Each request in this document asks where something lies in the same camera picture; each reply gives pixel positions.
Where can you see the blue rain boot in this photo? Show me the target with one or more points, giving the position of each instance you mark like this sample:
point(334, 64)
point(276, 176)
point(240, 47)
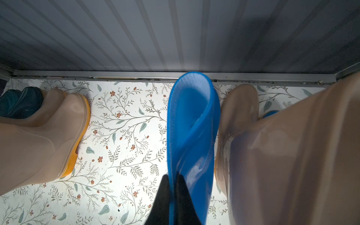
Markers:
point(270, 113)
point(192, 124)

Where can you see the teal rain boot back row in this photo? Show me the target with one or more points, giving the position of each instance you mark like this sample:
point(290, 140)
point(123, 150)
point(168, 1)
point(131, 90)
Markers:
point(30, 101)

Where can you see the teal rain boot carried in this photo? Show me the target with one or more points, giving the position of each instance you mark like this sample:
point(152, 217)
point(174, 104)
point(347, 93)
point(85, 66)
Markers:
point(8, 101)

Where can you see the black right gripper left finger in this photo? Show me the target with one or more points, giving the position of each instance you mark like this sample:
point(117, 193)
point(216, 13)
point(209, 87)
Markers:
point(159, 215)

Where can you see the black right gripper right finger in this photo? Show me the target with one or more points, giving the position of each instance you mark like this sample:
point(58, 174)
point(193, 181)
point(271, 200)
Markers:
point(185, 212)

